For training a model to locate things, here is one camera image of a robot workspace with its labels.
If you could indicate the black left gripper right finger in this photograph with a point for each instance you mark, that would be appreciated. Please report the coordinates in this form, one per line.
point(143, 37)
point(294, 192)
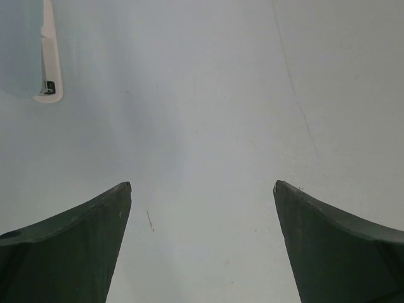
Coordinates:
point(336, 256)

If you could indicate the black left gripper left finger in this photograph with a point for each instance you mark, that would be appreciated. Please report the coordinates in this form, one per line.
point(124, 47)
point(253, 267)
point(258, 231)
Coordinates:
point(70, 257)

